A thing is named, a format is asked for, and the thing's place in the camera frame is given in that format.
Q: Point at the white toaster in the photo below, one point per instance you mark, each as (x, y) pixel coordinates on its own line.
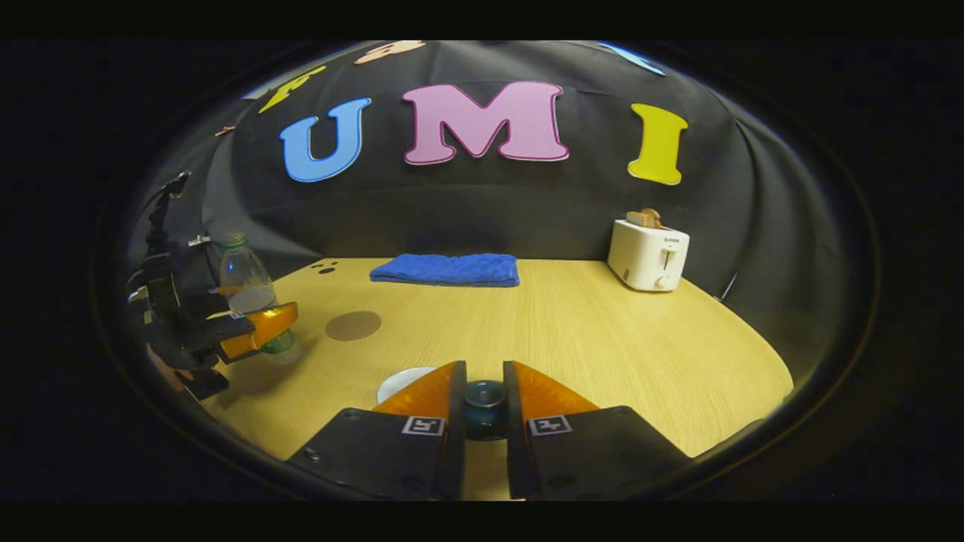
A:
(644, 260)

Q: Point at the white clip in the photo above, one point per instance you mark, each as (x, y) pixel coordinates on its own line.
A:
(199, 241)

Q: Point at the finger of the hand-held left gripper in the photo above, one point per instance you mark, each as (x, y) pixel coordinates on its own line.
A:
(263, 327)

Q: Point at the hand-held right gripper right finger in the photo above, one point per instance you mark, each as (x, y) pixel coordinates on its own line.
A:
(516, 459)

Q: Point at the folded blue towel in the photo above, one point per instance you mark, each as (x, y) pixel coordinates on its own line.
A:
(448, 269)

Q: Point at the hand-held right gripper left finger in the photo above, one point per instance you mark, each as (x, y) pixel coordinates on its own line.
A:
(454, 459)

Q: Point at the toast bread slice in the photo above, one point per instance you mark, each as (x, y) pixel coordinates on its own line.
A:
(644, 219)

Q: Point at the clear plastic water bottle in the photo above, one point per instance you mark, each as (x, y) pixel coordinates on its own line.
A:
(242, 278)

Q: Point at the round brown coaster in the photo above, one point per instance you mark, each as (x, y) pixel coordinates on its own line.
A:
(353, 325)

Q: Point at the white teacup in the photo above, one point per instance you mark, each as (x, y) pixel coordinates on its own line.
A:
(399, 382)

